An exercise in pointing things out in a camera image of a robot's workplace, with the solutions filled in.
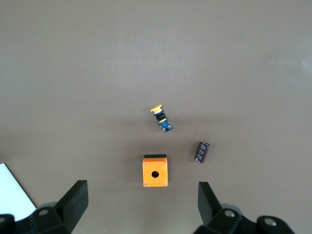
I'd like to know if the white drawer cabinet housing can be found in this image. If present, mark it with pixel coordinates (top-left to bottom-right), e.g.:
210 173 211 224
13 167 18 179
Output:
0 162 37 221

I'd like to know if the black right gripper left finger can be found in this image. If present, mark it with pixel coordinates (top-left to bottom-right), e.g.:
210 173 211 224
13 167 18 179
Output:
55 179 88 234

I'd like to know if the small black contact block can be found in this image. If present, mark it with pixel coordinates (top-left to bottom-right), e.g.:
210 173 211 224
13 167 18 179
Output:
194 141 211 164

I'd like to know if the yellow mushroom push button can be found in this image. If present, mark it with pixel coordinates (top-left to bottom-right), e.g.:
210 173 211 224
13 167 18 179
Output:
150 104 174 134

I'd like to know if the orange button enclosure box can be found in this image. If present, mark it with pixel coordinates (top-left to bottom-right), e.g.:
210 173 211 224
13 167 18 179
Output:
142 154 169 188

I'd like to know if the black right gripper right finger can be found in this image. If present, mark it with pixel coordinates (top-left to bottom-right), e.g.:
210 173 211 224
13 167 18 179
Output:
197 181 223 226

